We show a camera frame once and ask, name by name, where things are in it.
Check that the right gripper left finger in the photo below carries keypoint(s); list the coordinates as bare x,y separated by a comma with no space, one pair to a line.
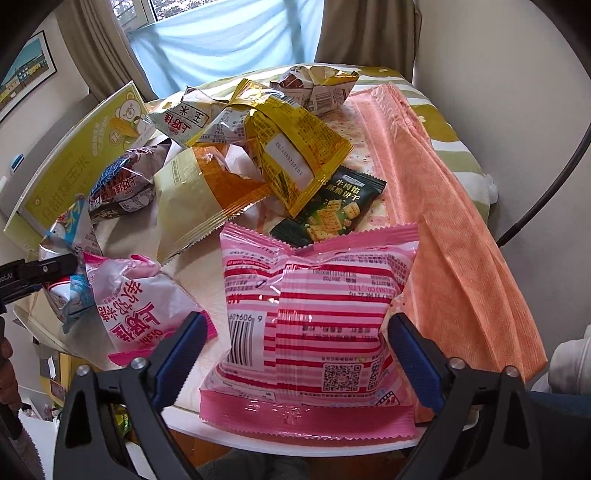
88,444

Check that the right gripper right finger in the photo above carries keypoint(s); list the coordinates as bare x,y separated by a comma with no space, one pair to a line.
483,426

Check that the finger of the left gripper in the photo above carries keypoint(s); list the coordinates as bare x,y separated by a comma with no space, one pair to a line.
20,279

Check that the white blue snack bag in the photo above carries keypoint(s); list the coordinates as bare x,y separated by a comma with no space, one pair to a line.
68,239

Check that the pink white snack bag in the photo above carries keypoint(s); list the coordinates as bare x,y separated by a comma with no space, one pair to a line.
138,303

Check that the brown sponge cake bag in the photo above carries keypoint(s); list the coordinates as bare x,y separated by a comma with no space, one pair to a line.
126,185

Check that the pink striped snack bag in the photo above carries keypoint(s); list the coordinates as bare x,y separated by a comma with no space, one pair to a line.
307,356

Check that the cream orange snack bag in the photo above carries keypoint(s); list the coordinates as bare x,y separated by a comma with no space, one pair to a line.
200,189

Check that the person's left hand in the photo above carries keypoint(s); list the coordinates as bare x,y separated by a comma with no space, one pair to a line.
9,394

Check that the orange towel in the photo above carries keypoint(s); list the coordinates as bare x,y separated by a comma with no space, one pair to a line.
462,293

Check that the green cardboard box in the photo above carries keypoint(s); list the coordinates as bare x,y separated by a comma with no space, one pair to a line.
73,166

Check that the framed picture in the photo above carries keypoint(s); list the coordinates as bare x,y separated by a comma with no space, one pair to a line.
32,67

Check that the white corn snack bag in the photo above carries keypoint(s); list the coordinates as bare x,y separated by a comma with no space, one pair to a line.
184,114

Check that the left brown curtain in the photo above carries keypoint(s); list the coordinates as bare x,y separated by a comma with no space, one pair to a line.
99,48

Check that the brown curtain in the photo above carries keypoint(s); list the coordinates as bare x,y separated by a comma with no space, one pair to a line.
99,48
380,33

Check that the dark green cracker packet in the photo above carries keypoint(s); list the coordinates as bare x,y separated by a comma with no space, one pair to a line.
335,210

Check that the light blue window cloth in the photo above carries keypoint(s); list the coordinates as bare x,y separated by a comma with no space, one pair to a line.
224,39

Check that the window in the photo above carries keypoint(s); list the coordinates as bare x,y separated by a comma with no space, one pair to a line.
134,14

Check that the yellow snack bag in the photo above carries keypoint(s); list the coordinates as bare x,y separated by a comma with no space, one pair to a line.
295,151

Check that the crumpled yellow red bag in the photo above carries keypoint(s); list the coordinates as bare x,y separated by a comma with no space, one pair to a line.
320,89

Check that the right brown curtain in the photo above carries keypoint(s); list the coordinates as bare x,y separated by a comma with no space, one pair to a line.
380,33

